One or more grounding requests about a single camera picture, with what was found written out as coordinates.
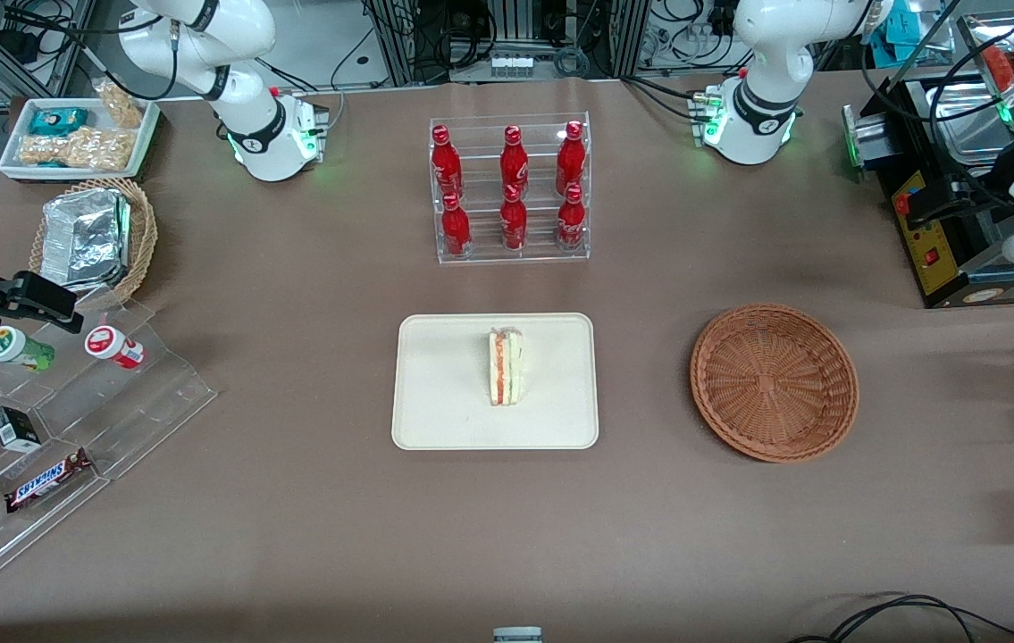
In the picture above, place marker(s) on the small black box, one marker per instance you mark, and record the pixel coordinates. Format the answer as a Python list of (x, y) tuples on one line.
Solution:
[(15, 430)]

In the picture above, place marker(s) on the green small drink bottle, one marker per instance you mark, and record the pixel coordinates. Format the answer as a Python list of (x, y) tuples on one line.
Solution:
[(17, 347)]

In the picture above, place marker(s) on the Snickers chocolate bar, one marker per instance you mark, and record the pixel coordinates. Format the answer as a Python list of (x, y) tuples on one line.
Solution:
[(48, 480)]

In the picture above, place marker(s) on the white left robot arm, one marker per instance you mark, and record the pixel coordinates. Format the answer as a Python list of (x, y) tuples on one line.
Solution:
[(761, 62)]

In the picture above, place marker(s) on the brown round wicker basket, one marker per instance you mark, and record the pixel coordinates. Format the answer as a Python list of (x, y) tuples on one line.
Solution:
[(775, 384)]

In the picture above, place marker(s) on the shiny metal tray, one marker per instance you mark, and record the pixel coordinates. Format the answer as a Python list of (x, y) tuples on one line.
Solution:
[(962, 121)]

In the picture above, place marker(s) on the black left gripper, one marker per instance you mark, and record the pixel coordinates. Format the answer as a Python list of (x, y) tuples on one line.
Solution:
[(976, 195)]

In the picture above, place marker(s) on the triangle sandwich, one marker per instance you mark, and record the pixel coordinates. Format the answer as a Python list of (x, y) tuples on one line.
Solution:
[(505, 368)]

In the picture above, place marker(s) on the small clear peanut bag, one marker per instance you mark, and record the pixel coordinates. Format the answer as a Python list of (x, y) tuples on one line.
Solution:
[(122, 104)]

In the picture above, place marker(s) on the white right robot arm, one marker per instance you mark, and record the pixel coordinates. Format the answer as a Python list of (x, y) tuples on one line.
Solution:
[(203, 54)]

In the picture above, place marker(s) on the large clear peanut bag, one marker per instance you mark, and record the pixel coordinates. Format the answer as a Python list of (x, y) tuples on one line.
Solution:
[(78, 150)]

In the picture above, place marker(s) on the teal snack packet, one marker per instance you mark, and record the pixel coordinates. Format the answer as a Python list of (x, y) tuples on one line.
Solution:
[(57, 120)]

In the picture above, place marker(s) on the cream plastic serving tray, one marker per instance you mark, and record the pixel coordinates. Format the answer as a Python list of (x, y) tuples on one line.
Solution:
[(444, 393)]

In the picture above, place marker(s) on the red small drink bottle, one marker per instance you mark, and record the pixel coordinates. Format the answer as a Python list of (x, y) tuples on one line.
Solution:
[(113, 346)]

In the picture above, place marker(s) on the clear acrylic step display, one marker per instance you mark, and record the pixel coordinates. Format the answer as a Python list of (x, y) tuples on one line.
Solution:
[(131, 402)]

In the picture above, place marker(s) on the black machine with yellow panel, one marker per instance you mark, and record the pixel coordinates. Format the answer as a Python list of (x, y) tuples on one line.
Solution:
[(935, 259)]

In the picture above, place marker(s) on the silver cylinder with green light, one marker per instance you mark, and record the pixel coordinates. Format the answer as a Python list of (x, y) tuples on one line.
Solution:
[(868, 143)]

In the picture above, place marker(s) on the white rectangular snack tray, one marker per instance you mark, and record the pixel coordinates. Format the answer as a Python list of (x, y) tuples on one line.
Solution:
[(15, 165)]

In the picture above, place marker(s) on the light oval wicker basket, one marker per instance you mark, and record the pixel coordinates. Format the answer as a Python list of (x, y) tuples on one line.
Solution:
[(142, 241)]

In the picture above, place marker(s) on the clear acrylic bottle rack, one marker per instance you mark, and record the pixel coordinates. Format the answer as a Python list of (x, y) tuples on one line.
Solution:
[(489, 254)]

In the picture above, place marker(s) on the silver foil container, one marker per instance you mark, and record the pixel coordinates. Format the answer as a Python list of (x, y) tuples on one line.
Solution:
[(85, 237)]

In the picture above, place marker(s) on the red cola bottle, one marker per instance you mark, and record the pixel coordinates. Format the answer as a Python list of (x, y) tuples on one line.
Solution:
[(514, 163), (514, 223), (571, 223), (456, 230), (570, 161), (446, 165)]

